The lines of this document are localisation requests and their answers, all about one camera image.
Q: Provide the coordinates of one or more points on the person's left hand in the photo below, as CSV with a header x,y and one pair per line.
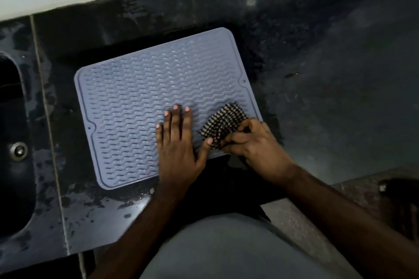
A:
x,y
178,161

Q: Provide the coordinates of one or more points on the person's right hand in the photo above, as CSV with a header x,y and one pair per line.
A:
x,y
262,151

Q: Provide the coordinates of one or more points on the person's right fingers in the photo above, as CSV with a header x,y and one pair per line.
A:
x,y
240,138

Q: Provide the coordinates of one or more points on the person's left little finger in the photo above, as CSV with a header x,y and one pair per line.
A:
x,y
159,136

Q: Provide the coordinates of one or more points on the person's left thumb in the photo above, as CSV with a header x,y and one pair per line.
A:
x,y
204,150

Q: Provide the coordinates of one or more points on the person's left middle finger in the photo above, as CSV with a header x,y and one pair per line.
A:
x,y
176,121

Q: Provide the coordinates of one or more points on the black and white checkered cloth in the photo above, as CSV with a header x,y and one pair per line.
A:
x,y
221,121

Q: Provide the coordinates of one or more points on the grey ribbed silicone drying mat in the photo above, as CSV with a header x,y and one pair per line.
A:
x,y
137,92

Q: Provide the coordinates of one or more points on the person's left forearm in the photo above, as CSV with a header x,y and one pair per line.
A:
x,y
140,236

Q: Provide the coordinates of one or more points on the person's right forearm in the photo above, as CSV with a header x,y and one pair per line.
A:
x,y
353,229

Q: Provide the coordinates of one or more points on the person's grey shirt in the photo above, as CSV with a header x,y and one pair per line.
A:
x,y
229,249

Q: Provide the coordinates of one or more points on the metal sink drain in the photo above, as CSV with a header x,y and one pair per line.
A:
x,y
18,151

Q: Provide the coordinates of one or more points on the black kitchen sink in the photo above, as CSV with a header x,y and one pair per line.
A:
x,y
13,157

